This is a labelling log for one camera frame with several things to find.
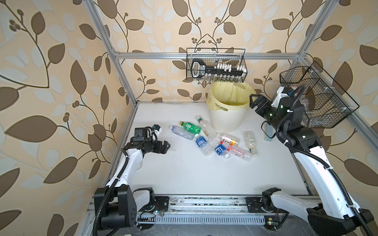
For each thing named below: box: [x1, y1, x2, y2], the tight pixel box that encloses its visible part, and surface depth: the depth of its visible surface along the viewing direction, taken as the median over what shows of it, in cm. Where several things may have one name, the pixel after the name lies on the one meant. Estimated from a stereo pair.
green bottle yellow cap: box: [179, 120, 202, 135], surface depth 102 cm
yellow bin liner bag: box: [206, 81, 257, 111], surface depth 99 cm
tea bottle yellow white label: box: [216, 132, 241, 148], surface depth 96 cm
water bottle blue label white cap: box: [194, 133, 214, 156], surface depth 95 cm
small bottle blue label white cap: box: [214, 144, 231, 159], surface depth 91 cm
